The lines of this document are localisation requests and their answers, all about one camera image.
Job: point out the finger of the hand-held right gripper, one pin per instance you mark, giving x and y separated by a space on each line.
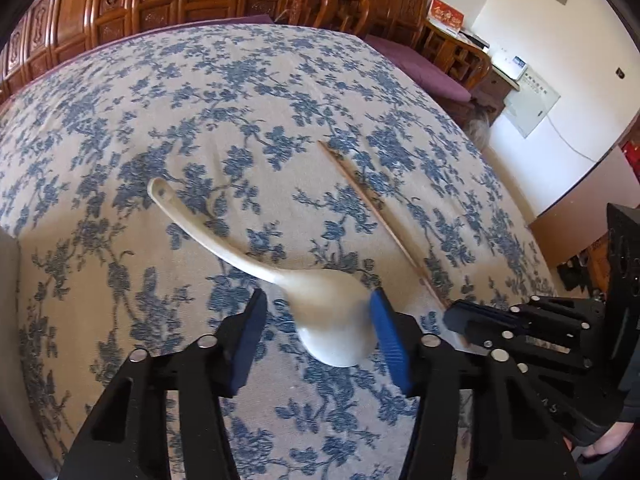
480 327
560 312

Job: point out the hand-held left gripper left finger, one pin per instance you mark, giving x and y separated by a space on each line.
250 332

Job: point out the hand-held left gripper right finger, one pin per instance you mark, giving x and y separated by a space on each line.
390 342

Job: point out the large white rice spoon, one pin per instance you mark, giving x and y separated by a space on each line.
330 320

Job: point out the brown wooden chopstick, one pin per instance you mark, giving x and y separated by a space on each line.
372 205

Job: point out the person's right hand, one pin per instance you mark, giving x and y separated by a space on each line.
612 442

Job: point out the brown flat board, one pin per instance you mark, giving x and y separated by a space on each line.
585 205

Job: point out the grey fuzzy object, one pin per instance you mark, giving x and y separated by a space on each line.
481 130

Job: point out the white desktop device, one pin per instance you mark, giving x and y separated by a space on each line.
510 62

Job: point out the blue floral tablecloth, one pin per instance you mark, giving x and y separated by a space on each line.
175 85

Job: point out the purple seat cushion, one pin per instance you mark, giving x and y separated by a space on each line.
425 67

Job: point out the wooden side table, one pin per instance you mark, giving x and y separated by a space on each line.
460 60

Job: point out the red gift box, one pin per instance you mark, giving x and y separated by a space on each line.
446 15

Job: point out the wooden armchair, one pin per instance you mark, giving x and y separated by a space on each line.
305 5
350 10

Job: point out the carved wooden bench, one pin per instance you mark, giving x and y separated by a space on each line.
412 0

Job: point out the white wall panel box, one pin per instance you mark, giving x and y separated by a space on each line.
532 105

